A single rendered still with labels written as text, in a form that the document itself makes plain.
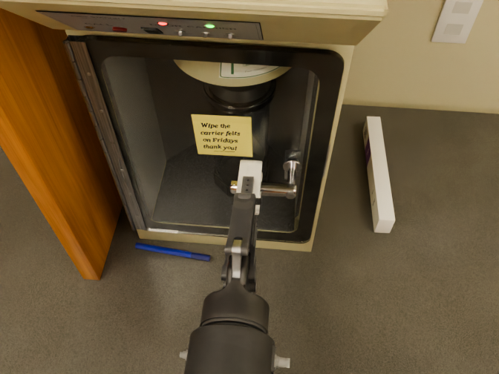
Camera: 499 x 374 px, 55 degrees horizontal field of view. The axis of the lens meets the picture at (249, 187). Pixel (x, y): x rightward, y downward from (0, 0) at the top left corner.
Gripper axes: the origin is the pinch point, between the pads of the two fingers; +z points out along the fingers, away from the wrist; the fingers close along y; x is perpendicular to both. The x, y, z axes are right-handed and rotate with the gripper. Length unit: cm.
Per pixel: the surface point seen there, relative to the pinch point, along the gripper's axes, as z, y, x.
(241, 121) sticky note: 4.0, 8.3, 1.0
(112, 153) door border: 4.2, 0.9, 19.9
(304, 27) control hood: -2.9, 26.8, -6.0
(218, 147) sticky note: 4.1, 3.2, 4.4
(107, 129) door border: 4.2, 5.7, 19.3
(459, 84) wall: 48, -22, -42
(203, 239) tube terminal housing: 5.4, -23.7, 9.8
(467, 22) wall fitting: 48, -6, -39
